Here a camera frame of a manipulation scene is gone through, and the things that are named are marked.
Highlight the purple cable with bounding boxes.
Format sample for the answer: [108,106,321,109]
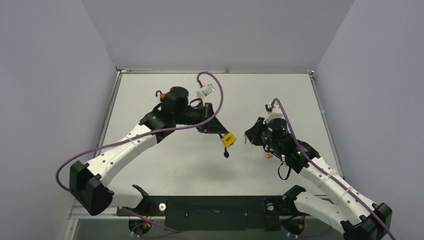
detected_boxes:
[55,71,224,240]
[271,97,397,240]

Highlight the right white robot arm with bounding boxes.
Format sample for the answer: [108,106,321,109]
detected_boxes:
[244,117,393,240]

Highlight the orange padlock with key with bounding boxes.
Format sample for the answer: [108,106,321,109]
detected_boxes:
[155,90,166,102]

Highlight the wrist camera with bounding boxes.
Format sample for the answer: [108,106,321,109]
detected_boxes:
[196,84,215,99]
[263,102,284,124]

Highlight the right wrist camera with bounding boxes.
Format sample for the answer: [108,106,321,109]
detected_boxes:
[263,102,284,124]

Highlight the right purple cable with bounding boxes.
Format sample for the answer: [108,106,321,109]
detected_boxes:
[271,97,397,240]

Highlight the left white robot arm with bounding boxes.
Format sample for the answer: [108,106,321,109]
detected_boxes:
[69,84,235,216]

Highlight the yellow padlock with keys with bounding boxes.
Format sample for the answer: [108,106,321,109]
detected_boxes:
[218,131,237,159]

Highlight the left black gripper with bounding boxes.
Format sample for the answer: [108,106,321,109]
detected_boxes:
[173,102,227,134]

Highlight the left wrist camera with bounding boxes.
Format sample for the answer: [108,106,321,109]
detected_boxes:
[196,84,215,99]

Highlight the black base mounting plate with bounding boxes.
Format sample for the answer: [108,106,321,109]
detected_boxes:
[132,195,302,231]

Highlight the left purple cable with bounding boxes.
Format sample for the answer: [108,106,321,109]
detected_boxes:
[55,71,224,240]

